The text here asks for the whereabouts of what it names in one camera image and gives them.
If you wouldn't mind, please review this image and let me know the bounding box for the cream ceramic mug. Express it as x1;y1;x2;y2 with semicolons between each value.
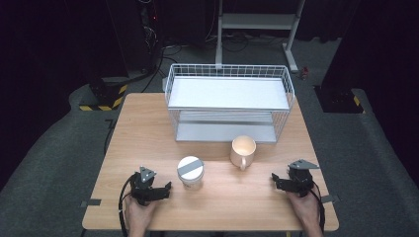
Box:
229;134;257;172

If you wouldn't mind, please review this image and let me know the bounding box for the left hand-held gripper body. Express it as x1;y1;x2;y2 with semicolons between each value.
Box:
129;166;160;206

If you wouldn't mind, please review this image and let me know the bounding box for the white metal stand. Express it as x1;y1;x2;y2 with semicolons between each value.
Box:
214;0;306;74

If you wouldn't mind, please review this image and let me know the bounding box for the black equipment cabinet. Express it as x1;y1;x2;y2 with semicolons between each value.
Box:
107;0;163;74

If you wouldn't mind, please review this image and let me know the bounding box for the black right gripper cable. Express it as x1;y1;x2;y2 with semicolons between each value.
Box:
310;182;327;232

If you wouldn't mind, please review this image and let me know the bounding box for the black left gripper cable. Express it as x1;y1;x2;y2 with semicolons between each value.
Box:
118;173;136;237

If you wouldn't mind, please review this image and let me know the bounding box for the thick black floor cable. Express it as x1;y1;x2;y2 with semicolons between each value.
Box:
104;48;166;89

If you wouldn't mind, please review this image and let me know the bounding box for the person's right hand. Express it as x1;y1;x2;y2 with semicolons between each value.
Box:
286;193;321;228

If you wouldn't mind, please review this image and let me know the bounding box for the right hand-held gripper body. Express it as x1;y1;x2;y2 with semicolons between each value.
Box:
287;159;321;198

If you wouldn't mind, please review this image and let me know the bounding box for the grey tape strip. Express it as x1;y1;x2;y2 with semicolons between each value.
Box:
80;198;103;208
320;194;341;204

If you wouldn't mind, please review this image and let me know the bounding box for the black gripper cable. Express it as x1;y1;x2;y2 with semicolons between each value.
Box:
118;173;136;237
310;182;327;232

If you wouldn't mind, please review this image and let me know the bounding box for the person's left hand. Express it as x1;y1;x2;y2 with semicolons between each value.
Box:
124;197;158;230

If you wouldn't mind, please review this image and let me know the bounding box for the white wire shelf rack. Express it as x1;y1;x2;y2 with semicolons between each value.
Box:
164;63;296;144

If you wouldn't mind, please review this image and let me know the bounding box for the black stand with striped base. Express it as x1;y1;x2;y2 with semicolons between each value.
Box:
78;76;129;113
313;85;367;115

